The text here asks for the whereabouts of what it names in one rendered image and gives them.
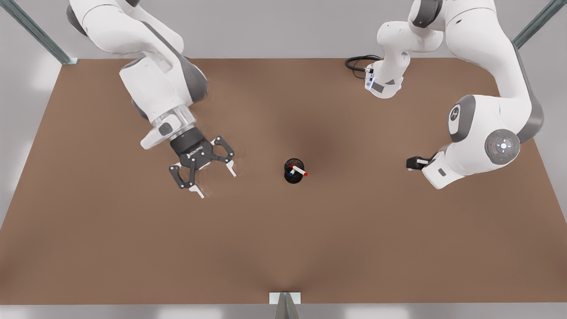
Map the silver frame post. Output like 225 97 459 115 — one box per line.
0 0 78 66
512 0 567 49
269 292 302 319

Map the black cable loop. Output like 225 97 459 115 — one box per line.
345 55 383 81

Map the black pen holder cup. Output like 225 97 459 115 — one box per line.
284 158 306 184

